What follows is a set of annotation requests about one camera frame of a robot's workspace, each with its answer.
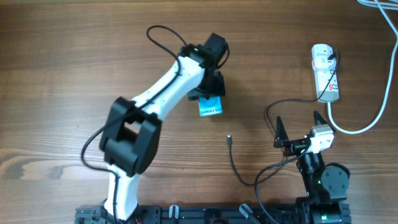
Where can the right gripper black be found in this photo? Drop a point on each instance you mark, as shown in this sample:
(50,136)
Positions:
(282,140)

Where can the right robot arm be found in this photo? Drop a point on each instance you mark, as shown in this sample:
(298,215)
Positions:
(326,184)

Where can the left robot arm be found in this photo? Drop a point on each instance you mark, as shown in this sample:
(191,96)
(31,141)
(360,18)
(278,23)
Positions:
(131,135)

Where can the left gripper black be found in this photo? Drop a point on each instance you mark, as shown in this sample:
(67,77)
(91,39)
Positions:
(217,89)

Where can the white USB charger plug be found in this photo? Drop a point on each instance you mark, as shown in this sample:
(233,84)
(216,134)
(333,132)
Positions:
(323,62)

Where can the Galaxy smartphone teal screen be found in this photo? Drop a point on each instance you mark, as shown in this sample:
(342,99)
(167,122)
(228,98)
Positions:
(210,107)

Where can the white power strip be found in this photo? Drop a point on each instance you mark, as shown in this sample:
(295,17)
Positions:
(326,84)

